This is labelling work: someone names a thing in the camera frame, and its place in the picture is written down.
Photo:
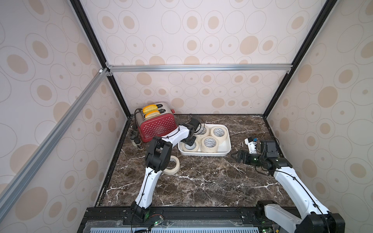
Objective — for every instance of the masking tape roll three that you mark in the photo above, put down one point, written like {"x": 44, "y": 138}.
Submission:
{"x": 174, "y": 170}

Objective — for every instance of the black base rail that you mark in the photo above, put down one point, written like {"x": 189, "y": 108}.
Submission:
{"x": 191, "y": 219}

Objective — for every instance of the yellow toast slice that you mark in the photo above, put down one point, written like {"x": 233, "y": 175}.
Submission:
{"x": 152, "y": 114}
{"x": 150, "y": 108}

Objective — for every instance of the left slanted aluminium bar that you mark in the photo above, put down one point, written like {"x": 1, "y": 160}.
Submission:
{"x": 29, "y": 170}

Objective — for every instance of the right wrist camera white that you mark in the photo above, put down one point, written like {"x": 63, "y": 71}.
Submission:
{"x": 251, "y": 143}

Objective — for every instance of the small dark sauce bottle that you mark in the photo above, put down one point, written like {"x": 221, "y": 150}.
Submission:
{"x": 136, "y": 140}

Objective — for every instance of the masking tape roll two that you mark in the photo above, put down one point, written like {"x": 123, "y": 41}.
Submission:
{"x": 220, "y": 133}

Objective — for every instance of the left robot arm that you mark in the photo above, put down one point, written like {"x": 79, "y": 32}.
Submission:
{"x": 157, "y": 159}

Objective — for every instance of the black left frame post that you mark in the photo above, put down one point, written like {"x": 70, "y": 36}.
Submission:
{"x": 89, "y": 32}

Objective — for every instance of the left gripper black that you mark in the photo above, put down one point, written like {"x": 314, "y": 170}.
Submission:
{"x": 190, "y": 143}

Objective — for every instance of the white plastic storage tray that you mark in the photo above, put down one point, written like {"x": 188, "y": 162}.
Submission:
{"x": 223, "y": 148}

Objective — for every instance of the black frame post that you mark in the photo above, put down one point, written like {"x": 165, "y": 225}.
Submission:
{"x": 314, "y": 31}
{"x": 89, "y": 32}

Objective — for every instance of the horizontal aluminium frame bar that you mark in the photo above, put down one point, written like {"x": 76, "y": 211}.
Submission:
{"x": 194, "y": 68}

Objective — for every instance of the yellow toast slice front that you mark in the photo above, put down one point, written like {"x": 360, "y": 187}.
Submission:
{"x": 152, "y": 114}

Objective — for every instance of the masking tape roll one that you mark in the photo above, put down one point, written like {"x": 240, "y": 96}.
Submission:
{"x": 203, "y": 132}

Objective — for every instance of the red polka dot toaster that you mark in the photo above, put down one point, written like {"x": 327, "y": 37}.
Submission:
{"x": 160, "y": 125}

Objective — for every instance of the yellow toast slice rear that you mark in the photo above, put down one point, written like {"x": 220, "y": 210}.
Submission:
{"x": 150, "y": 108}

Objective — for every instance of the masking tape roll four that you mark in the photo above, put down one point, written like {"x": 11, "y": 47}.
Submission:
{"x": 209, "y": 144}

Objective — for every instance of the black right frame post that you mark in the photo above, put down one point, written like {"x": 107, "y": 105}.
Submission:
{"x": 314, "y": 31}

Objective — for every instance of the masking tape roll five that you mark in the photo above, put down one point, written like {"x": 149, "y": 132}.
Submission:
{"x": 193, "y": 148}

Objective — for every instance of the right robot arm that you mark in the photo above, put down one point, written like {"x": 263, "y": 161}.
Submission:
{"x": 313, "y": 217}

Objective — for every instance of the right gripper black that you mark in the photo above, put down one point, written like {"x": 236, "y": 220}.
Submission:
{"x": 247, "y": 157}

